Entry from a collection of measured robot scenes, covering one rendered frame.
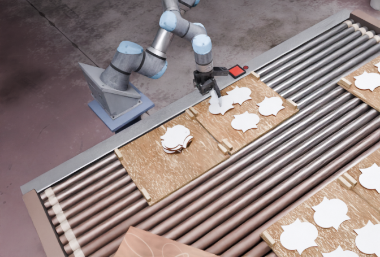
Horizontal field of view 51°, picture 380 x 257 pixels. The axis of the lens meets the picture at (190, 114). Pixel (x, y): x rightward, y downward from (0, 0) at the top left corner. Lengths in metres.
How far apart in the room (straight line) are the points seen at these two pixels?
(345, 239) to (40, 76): 3.20
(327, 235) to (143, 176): 0.78
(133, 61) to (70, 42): 2.42
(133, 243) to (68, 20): 3.55
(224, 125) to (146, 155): 0.39
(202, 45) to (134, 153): 0.60
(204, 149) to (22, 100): 2.42
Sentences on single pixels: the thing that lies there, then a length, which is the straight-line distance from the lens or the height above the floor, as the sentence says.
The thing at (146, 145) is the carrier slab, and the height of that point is 0.94.
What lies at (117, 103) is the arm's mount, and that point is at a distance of 2.06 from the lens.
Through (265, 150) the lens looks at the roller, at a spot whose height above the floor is 0.91.
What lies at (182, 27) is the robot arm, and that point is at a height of 1.41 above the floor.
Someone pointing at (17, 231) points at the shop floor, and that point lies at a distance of 3.03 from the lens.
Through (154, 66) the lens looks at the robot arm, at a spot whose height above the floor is 1.07.
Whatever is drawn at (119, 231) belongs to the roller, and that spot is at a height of 0.91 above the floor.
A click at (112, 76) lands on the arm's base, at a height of 1.09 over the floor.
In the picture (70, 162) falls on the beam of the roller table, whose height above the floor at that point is 0.91.
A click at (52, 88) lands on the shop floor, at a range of 3.87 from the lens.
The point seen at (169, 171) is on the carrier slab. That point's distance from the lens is 1.75.
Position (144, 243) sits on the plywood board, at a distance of 1.49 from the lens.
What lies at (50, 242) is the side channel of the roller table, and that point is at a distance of 1.72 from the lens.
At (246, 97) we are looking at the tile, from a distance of 1.98.
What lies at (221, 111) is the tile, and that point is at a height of 0.95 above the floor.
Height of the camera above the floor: 2.35
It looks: 47 degrees down
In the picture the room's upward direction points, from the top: 10 degrees counter-clockwise
